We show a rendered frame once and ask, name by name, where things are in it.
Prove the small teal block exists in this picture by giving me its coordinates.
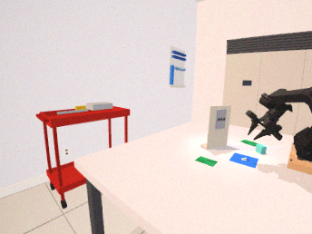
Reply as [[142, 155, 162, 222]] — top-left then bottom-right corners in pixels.
[[255, 144, 267, 155]]

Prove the green flat rectangular block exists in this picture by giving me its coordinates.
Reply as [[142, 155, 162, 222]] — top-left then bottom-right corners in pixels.
[[241, 139, 258, 147]]

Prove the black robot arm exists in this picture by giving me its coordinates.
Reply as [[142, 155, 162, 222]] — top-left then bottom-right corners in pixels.
[[259, 87, 312, 161]]

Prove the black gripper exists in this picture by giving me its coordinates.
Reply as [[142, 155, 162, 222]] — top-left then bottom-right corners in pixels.
[[246, 110, 283, 141]]

